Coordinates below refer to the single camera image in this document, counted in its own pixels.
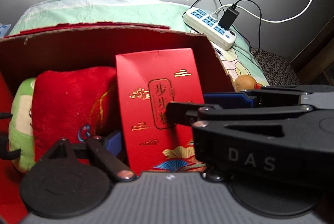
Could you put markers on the light green cloth desktop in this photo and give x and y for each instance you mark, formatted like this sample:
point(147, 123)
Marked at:
point(104, 11)

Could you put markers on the red snack packet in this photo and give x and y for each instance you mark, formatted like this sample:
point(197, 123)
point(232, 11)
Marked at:
point(258, 85)

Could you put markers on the white power strip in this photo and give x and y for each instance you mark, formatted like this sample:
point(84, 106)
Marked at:
point(206, 23)

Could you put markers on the orange fruit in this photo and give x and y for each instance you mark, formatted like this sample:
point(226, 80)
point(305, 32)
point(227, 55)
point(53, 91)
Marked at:
point(244, 82)

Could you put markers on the brown patterned chair cushion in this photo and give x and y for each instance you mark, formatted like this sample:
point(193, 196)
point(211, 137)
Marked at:
point(276, 67)

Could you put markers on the red gift box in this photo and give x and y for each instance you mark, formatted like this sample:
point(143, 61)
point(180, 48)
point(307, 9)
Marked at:
point(146, 75)

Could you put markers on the red cardboard box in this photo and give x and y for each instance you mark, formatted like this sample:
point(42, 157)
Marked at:
point(78, 49)

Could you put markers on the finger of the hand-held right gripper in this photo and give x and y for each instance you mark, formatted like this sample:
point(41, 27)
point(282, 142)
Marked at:
point(234, 145)
point(227, 100)

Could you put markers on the green plush toy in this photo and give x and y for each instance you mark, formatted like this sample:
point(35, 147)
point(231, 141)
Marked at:
point(22, 135)

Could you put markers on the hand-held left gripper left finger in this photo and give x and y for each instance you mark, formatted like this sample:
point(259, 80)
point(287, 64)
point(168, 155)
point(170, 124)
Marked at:
point(113, 141)

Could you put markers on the black charger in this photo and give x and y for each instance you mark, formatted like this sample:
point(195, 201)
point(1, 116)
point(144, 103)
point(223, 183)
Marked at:
point(228, 17)

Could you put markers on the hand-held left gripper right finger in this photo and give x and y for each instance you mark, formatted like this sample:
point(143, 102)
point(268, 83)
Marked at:
point(215, 176)

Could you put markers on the red plush toy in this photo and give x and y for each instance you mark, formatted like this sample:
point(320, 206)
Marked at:
point(67, 103)

